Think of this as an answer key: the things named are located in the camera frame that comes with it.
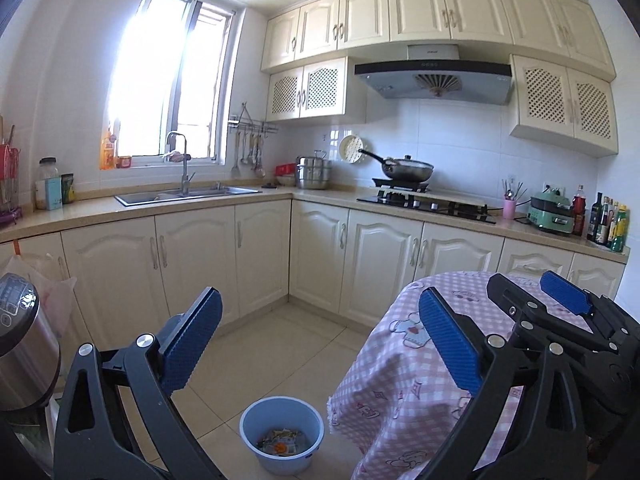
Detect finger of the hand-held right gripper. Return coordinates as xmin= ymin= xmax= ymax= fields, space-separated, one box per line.
xmin=540 ymin=270 xmax=629 ymax=345
xmin=487 ymin=272 xmax=602 ymax=357

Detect grey range hood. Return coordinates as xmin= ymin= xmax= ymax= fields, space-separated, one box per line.
xmin=354 ymin=44 xmax=515 ymax=107

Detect pink checkered tablecloth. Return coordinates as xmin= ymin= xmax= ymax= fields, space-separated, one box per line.
xmin=327 ymin=271 xmax=591 ymax=480

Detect metal utensil rail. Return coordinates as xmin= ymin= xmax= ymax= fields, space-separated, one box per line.
xmin=229 ymin=102 xmax=280 ymax=136

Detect blue plastic bucket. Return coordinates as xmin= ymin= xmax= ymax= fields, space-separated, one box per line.
xmin=239 ymin=396 xmax=325 ymax=476

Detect row of hanging kitchen utensils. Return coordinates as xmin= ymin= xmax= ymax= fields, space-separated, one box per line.
xmin=231 ymin=130 xmax=267 ymax=179

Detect bundle of chopsticks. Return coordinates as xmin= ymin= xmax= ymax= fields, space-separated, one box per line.
xmin=501 ymin=177 xmax=527 ymax=202

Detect steel kitchen faucet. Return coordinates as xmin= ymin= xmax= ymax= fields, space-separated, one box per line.
xmin=165 ymin=131 xmax=197 ymax=197

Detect black wok with glass lid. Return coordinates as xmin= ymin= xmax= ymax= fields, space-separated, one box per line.
xmin=359 ymin=149 xmax=435 ymax=183

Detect translucent plastic bag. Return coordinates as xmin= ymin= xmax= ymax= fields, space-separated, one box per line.
xmin=0 ymin=252 xmax=78 ymax=331

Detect stainless steel steamer pot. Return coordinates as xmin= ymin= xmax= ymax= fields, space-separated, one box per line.
xmin=295 ymin=150 xmax=333 ymax=191

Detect black gas stove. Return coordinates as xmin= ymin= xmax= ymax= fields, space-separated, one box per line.
xmin=356 ymin=185 xmax=498 ymax=225

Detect green electric cooker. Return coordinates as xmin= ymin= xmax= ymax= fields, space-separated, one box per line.
xmin=527 ymin=187 xmax=575 ymax=235

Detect clear jar dark lid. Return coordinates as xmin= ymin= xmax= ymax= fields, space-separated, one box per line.
xmin=35 ymin=157 xmax=60 ymax=210

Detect kitchen window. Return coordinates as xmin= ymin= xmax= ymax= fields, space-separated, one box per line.
xmin=107 ymin=0 xmax=236 ymax=168

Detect green bottle yellow label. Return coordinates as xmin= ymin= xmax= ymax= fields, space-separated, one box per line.
xmin=610 ymin=203 xmax=629 ymax=253

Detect cream lattice door wall cabinet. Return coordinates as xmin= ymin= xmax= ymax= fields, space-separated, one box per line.
xmin=509 ymin=54 xmax=620 ymax=157
xmin=267 ymin=56 xmax=368 ymax=123

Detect stainless steel sink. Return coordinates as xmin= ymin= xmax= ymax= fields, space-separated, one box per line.
xmin=114 ymin=186 xmax=263 ymax=209

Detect orange bottle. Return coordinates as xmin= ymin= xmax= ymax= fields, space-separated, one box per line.
xmin=100 ymin=130 xmax=117 ymax=171

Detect heap of mixed wrappers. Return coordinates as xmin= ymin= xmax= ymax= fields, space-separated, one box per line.
xmin=256 ymin=426 xmax=310 ymax=457

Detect stainless steel rice cooker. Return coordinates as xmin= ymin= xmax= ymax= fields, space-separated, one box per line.
xmin=0 ymin=272 xmax=62 ymax=413

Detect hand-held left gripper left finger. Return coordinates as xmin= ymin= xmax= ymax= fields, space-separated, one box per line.
xmin=52 ymin=287 xmax=223 ymax=480

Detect teal carton box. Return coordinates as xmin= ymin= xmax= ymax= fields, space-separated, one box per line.
xmin=45 ymin=176 xmax=63 ymax=211

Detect cream upper wall cabinets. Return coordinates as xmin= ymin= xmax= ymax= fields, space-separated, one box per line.
xmin=260 ymin=0 xmax=617 ymax=81

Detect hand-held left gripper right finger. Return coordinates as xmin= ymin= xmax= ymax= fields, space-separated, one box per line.
xmin=417 ymin=287 xmax=588 ymax=480

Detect cream perforated round lid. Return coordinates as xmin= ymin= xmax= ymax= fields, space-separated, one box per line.
xmin=339 ymin=134 xmax=368 ymax=163

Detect red utensil holder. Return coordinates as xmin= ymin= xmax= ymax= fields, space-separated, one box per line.
xmin=0 ymin=115 xmax=23 ymax=226

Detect dark glass bottle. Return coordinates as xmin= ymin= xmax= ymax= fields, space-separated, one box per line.
xmin=587 ymin=191 xmax=604 ymax=243

